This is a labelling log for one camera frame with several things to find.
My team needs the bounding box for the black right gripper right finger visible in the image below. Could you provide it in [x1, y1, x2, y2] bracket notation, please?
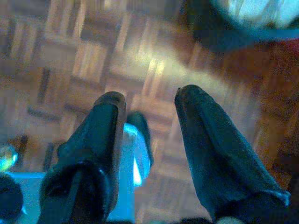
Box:
[174, 84, 292, 224]

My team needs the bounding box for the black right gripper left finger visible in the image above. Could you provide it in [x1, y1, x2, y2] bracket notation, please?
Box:
[39, 91, 128, 224]

